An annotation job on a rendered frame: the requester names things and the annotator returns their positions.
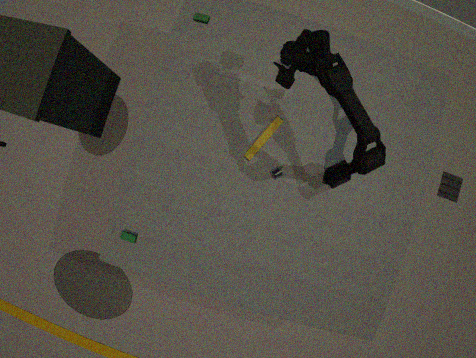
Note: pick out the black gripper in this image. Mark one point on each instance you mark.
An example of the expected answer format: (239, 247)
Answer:
(286, 76)

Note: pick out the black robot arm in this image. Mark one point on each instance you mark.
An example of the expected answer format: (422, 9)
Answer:
(337, 81)

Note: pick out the yellow bar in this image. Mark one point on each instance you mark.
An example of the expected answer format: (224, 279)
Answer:
(263, 138)

